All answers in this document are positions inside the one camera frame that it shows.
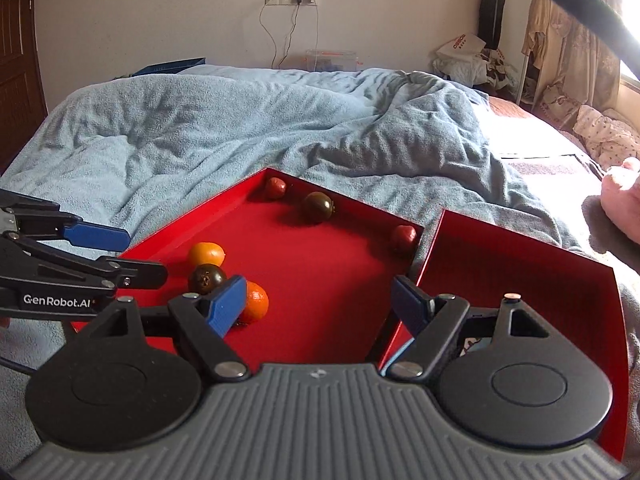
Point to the blue blanket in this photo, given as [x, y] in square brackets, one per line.
[200, 125]

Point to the pink plush toy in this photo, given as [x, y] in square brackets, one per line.
[622, 195]

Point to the brown wooden door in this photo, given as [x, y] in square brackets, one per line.
[17, 60]

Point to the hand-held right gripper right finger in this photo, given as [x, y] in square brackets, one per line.
[407, 305]

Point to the pink bed sheet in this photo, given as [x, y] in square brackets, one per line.
[525, 130]

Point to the pile of clothes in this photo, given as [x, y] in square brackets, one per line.
[475, 72]

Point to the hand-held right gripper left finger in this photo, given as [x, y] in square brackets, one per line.
[226, 307]

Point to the blue box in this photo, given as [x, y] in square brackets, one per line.
[170, 66]

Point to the white shopping bag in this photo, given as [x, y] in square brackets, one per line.
[460, 46]

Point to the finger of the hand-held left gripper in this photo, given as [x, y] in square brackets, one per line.
[144, 275]
[97, 237]

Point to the orange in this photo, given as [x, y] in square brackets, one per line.
[205, 254]
[256, 302]

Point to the white rack pole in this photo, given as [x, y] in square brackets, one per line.
[523, 80]

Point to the large red tray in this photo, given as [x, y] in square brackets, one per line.
[310, 280]

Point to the floral cloth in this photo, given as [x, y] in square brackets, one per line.
[607, 135]

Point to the small red fruit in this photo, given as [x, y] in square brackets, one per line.
[275, 187]
[404, 238]

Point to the beige hanging clothes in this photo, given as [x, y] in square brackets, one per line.
[565, 50]

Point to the clear plastic storage box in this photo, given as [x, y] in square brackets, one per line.
[332, 60]

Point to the dark hanging garment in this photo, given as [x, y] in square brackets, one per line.
[492, 10]

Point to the dark green tomato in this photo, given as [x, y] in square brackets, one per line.
[318, 206]
[206, 277]

